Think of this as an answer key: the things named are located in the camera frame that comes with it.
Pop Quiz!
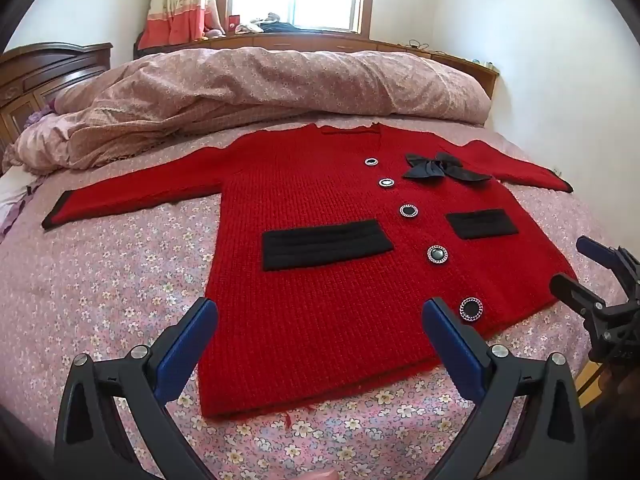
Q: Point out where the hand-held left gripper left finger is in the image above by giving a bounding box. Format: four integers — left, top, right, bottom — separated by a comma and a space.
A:
54, 297, 221, 480

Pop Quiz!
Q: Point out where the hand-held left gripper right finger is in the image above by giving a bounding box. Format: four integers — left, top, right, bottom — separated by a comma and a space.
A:
422, 297, 588, 480

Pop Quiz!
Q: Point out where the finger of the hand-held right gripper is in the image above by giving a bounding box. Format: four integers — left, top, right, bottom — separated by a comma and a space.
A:
576, 236, 640, 291
549, 273, 612, 322

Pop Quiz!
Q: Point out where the red knit cardigan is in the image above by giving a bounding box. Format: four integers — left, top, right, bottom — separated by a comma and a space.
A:
41, 122, 576, 418

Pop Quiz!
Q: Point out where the pile of clothes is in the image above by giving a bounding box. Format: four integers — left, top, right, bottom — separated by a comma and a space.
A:
236, 11, 297, 35

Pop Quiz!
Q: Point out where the pink floral bed sheet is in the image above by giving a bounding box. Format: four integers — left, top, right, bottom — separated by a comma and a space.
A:
0, 115, 631, 480

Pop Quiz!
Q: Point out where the pink floral duvet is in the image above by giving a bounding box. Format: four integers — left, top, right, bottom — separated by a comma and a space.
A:
2, 46, 493, 176

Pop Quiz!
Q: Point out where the purple cloth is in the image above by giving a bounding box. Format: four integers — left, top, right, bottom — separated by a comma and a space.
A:
25, 101, 60, 128

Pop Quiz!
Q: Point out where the wooden window ledge cabinet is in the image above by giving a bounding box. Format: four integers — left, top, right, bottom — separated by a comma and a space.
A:
132, 30, 501, 98

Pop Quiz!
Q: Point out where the dark wooden cabinet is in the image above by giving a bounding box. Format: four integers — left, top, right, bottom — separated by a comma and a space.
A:
0, 42, 113, 161

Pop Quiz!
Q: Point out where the cream and orange curtain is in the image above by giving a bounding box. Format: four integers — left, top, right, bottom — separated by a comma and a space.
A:
137, 0, 236, 51

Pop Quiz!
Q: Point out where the black cable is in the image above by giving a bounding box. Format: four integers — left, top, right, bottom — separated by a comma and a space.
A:
404, 38, 447, 57

